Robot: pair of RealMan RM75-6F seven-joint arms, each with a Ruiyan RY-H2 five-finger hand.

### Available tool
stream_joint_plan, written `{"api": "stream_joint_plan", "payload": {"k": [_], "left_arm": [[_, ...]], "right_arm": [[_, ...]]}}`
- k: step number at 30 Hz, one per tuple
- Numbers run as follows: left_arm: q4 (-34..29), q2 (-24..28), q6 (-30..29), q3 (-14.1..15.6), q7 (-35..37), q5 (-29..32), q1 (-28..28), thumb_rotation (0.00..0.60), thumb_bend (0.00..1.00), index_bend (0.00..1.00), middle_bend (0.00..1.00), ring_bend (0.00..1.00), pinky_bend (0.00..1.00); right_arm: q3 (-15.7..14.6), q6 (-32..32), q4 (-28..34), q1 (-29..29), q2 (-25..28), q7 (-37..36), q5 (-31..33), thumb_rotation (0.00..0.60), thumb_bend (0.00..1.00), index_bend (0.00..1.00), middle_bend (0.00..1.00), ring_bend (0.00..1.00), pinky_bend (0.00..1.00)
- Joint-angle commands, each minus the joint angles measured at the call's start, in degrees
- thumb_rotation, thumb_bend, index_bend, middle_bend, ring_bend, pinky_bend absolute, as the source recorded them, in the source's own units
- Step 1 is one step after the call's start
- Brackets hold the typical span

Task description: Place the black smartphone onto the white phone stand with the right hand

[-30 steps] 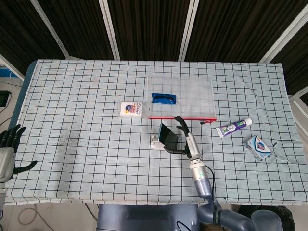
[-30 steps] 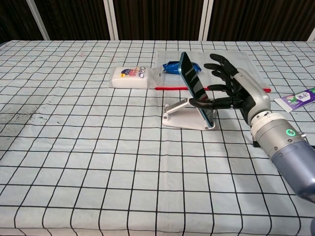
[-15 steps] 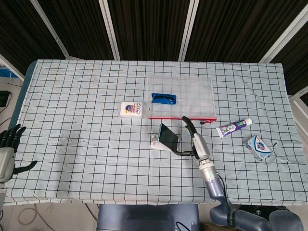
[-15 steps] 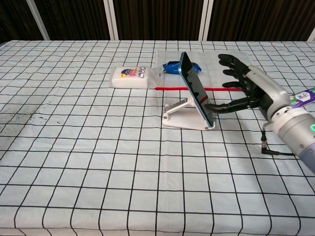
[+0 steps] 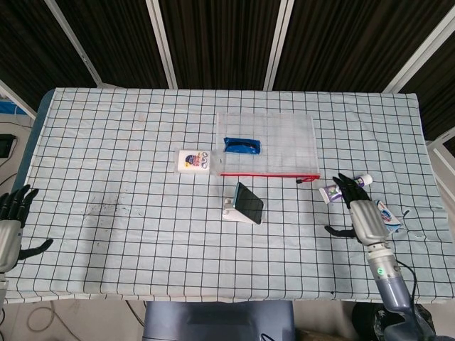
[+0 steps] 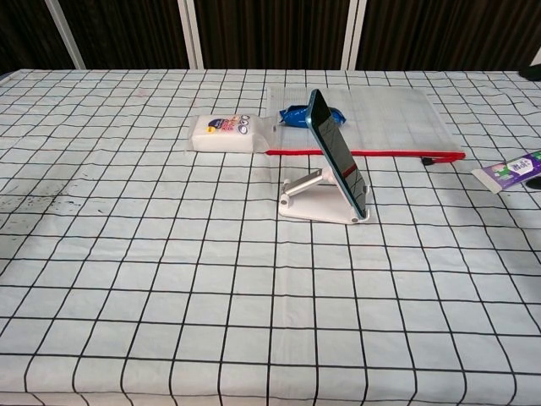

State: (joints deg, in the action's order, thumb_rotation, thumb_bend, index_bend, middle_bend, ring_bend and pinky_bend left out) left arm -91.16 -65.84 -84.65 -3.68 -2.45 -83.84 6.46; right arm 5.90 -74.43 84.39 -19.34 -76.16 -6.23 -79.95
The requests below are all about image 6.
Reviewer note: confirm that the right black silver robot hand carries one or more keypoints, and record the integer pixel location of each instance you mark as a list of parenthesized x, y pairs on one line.
[(532, 72)]

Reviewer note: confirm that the black smartphone with blue frame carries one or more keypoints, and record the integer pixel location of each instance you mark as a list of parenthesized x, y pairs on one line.
[(338, 156)]

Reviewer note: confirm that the white folding phone stand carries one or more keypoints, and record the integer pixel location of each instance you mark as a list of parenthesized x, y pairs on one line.
[(313, 207)]

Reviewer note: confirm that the purple white toothpaste tube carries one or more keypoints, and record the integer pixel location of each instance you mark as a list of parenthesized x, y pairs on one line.
[(507, 171)]

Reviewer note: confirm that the clear zip pouch red zipper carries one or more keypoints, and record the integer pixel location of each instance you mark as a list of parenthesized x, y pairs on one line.
[(389, 122)]

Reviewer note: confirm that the blue snack packet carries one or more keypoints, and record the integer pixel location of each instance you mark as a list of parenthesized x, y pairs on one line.
[(296, 115)]

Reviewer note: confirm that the white tissue pack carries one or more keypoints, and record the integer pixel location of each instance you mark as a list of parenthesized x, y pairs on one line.
[(224, 133)]

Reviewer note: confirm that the white black checkered tablecloth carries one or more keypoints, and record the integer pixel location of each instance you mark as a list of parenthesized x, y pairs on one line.
[(169, 275)]

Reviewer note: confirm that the white partition frame post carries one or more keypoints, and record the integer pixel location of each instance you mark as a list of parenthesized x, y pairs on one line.
[(192, 34), (67, 38), (353, 34)]

